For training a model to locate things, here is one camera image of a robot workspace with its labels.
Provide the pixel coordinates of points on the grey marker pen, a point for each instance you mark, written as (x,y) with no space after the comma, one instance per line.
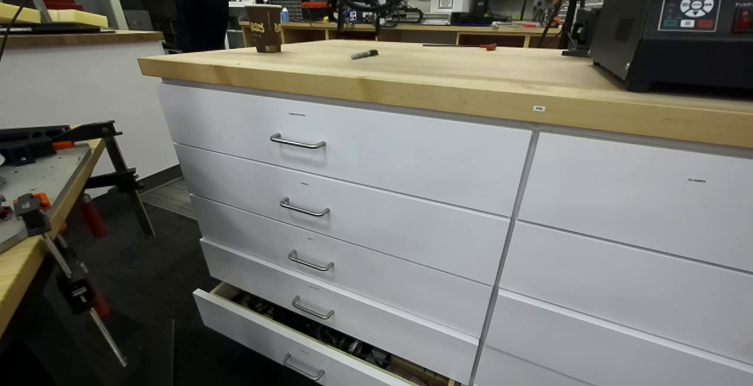
(365,54)

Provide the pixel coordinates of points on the brown paper cup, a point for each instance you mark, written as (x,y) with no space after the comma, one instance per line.
(264,28)

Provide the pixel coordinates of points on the small parts organiser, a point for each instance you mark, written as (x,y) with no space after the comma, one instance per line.
(289,0)

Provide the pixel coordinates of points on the blue bottle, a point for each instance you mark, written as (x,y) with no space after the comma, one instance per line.
(285,15)

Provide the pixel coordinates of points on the wooden workbench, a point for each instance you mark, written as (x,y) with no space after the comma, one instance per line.
(435,33)

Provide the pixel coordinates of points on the black office chair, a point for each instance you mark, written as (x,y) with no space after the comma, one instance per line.
(201,15)

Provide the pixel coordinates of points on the yellow foam pads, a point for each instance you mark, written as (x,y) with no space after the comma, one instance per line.
(70,17)

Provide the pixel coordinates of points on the white counter with wooden top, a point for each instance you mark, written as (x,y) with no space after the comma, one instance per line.
(88,86)

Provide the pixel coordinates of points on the black orange bar clamp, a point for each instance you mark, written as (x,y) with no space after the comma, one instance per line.
(126,180)
(76,292)

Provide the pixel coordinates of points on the black control unit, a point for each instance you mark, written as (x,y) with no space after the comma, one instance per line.
(665,45)

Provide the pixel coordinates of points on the wide white drawer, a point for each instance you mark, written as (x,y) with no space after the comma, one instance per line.
(512,374)
(641,198)
(588,345)
(623,292)

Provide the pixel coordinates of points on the heap of tools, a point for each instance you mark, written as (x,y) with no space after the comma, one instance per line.
(329,336)

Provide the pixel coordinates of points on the camera on tripod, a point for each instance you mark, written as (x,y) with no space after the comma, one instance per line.
(579,15)

